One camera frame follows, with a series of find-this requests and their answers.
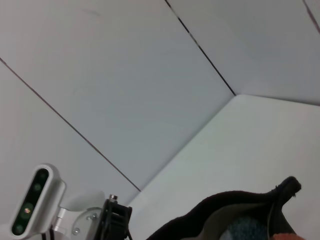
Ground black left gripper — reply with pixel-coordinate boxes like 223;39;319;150
93;197;133;240

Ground black food bag orange handles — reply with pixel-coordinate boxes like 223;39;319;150
147;176;303;240

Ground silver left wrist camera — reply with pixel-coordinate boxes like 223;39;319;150
11;163;67;237

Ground teal fluffy cloth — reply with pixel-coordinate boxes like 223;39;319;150
221;216;269;240

